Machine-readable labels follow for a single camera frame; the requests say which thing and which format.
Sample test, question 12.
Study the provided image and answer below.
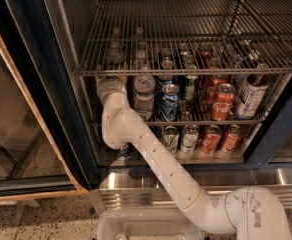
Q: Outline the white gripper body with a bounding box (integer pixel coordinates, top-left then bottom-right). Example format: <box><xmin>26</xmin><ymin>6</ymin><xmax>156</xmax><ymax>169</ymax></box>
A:
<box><xmin>97</xmin><ymin>78</ymin><xmax>127</xmax><ymax>102</ymax></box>

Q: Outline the clear water bottle column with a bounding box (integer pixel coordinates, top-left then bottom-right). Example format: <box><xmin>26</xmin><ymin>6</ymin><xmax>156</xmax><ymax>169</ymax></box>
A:
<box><xmin>106</xmin><ymin>27</ymin><xmax>125</xmax><ymax>70</ymax></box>

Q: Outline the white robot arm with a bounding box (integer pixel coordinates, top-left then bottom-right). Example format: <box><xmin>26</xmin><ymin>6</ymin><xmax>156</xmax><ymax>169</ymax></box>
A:
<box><xmin>97</xmin><ymin>78</ymin><xmax>292</xmax><ymax>240</ymax></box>

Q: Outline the clear water bottle front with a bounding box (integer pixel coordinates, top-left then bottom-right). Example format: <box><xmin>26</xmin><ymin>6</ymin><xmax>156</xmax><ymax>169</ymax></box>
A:
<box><xmin>133</xmin><ymin>50</ymin><xmax>155</xmax><ymax>121</ymax></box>

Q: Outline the blue Pepsi can middle shelf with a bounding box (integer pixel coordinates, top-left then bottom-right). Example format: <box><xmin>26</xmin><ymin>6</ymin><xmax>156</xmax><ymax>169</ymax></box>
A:
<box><xmin>160</xmin><ymin>84</ymin><xmax>179</xmax><ymax>122</ymax></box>

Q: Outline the green can middle shelf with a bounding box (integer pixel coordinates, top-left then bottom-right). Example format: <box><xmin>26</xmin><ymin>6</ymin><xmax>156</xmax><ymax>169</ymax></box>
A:
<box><xmin>180</xmin><ymin>73</ymin><xmax>198</xmax><ymax>101</ymax></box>

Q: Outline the red Coca-Cola can middle shelf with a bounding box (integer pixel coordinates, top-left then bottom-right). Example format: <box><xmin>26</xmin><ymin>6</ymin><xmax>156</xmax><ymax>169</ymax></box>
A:
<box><xmin>209</xmin><ymin>83</ymin><xmax>235</xmax><ymax>121</ymax></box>

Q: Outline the stainless fridge base grille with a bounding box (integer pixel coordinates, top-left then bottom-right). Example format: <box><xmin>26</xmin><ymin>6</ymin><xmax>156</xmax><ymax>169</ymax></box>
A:
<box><xmin>99</xmin><ymin>168</ymin><xmax>292</xmax><ymax>210</ymax></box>

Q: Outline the glass sliding fridge door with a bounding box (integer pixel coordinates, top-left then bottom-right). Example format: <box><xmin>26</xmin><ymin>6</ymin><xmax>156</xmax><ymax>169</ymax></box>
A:
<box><xmin>0</xmin><ymin>34</ymin><xmax>87</xmax><ymax>205</ymax></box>

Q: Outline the blue Pepsi can behind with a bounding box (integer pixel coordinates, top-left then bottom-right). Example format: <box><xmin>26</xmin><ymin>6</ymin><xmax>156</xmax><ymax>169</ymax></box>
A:
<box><xmin>157</xmin><ymin>59</ymin><xmax>175</xmax><ymax>88</ymax></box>

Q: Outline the blue pepsi can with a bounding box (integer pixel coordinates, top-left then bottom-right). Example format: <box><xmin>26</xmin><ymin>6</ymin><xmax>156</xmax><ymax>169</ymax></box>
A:
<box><xmin>157</xmin><ymin>59</ymin><xmax>175</xmax><ymax>88</ymax></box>
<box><xmin>117</xmin><ymin>144</ymin><xmax>130</xmax><ymax>159</ymax></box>

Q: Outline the blue Pepsi can bottom left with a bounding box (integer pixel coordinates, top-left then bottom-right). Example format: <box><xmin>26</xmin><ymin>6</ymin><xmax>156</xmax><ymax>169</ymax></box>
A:
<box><xmin>117</xmin><ymin>144</ymin><xmax>130</xmax><ymax>159</ymax></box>

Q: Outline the red Coca-Cola can behind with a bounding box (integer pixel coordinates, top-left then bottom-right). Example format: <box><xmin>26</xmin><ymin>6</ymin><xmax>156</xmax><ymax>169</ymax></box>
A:
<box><xmin>204</xmin><ymin>57</ymin><xmax>230</xmax><ymax>105</ymax></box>

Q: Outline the red coca-cola can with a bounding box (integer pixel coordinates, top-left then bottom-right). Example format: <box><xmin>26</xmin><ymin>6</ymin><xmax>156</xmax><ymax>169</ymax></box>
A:
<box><xmin>200</xmin><ymin>125</ymin><xmax>222</xmax><ymax>154</ymax></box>
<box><xmin>219</xmin><ymin>124</ymin><xmax>243</xmax><ymax>153</ymax></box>
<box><xmin>204</xmin><ymin>57</ymin><xmax>230</xmax><ymax>105</ymax></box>

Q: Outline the red Coca-Cola can bottom right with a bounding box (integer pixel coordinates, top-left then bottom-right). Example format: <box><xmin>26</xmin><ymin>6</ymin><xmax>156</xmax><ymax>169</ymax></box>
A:
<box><xmin>219</xmin><ymin>124</ymin><xmax>243</xmax><ymax>153</ymax></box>

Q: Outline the white root beer can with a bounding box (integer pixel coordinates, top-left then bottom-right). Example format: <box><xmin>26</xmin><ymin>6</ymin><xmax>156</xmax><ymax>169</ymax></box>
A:
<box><xmin>235</xmin><ymin>74</ymin><xmax>269</xmax><ymax>119</ymax></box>

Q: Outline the clear plastic bin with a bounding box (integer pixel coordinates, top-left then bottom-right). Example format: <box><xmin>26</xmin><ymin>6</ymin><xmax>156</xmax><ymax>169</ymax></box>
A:
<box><xmin>96</xmin><ymin>209</ymin><xmax>205</xmax><ymax>240</ymax></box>

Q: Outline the upper wire fridge shelf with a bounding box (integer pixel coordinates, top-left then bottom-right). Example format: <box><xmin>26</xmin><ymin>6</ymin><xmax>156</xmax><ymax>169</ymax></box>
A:
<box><xmin>78</xmin><ymin>0</ymin><xmax>292</xmax><ymax>77</ymax></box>

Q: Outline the wire fridge shelf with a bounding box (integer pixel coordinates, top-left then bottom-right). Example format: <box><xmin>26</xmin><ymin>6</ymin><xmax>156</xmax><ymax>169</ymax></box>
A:
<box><xmin>91</xmin><ymin>89</ymin><xmax>266</xmax><ymax>128</ymax></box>
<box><xmin>78</xmin><ymin>0</ymin><xmax>292</xmax><ymax>77</ymax></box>

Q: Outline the middle wire fridge shelf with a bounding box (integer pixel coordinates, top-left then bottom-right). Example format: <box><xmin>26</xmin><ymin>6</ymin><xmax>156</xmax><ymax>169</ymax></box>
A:
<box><xmin>91</xmin><ymin>89</ymin><xmax>266</xmax><ymax>128</ymax></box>

